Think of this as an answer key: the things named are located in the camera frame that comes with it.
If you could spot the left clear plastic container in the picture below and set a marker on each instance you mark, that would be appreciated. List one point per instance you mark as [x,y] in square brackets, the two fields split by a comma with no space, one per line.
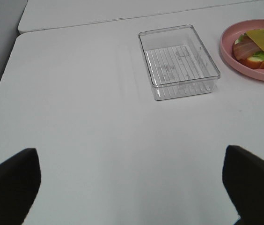
[177,62]

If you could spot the pink round plate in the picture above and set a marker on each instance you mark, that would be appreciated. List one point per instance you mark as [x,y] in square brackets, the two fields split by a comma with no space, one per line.
[227,39]

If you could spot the white bread slice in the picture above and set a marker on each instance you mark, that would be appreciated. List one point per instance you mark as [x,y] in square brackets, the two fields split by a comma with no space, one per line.
[252,64]

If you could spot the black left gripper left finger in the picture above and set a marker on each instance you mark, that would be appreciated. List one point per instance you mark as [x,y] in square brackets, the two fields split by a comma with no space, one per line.
[20,180]

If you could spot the brown bacon strip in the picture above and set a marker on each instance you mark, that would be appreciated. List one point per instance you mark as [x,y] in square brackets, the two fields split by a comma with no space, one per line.
[244,48]

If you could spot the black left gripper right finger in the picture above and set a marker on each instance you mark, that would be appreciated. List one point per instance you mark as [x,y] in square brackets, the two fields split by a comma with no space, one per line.
[243,179]

